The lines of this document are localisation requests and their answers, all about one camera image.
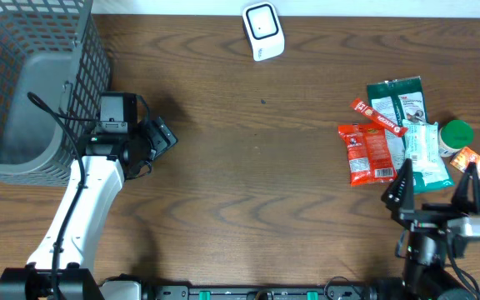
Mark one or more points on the black mounting rail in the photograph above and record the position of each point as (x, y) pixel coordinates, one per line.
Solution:
(338, 288)

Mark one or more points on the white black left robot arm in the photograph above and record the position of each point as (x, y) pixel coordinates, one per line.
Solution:
(119, 146)

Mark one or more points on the red snack bag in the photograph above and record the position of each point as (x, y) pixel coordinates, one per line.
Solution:
(368, 155)

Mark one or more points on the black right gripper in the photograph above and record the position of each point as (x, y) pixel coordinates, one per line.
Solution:
(433, 217)

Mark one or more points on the white small packet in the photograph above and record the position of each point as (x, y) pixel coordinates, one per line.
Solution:
(428, 168)

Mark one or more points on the white barcode scanner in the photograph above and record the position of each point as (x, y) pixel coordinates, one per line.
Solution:
(263, 31)

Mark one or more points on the red packet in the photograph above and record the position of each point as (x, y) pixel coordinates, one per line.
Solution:
(361, 107)

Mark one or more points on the grey mesh basket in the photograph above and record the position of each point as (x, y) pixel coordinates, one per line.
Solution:
(51, 48)

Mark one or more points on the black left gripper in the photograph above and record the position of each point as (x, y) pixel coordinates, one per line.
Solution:
(161, 138)

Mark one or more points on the green white 3M package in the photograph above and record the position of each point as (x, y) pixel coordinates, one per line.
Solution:
(399, 99)

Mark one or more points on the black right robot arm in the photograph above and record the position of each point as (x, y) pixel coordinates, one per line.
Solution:
(438, 234)

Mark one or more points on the orange Kleenex tissue pack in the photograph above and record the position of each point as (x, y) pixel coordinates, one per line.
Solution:
(464, 157)

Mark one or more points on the green lid jar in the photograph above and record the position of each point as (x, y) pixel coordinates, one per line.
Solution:
(453, 137)

